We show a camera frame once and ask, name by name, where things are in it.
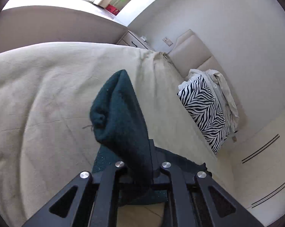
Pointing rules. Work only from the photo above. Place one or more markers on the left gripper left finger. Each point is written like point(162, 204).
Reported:
point(86, 200)

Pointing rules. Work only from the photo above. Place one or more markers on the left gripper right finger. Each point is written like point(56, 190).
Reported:
point(194, 197)

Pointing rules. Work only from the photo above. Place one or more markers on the dark teal knit sweater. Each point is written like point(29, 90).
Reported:
point(120, 128)

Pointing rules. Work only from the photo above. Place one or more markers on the beige bed sheet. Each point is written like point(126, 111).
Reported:
point(46, 92)

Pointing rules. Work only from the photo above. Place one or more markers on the zebra print pillow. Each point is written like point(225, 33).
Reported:
point(200, 100)

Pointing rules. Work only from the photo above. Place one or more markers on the crumpled white duvet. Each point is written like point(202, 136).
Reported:
point(219, 85)

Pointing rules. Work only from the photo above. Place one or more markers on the beige bedside table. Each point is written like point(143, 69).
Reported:
point(132, 40)

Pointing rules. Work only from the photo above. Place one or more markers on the red box on shelf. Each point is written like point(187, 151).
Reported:
point(112, 9)

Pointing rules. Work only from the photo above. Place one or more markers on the white wardrobe with black handles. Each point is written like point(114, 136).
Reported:
point(259, 172)

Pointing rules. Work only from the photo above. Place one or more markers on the wall power socket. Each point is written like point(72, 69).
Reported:
point(234, 138)

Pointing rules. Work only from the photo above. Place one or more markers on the wall switch plate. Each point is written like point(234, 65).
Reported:
point(167, 41)

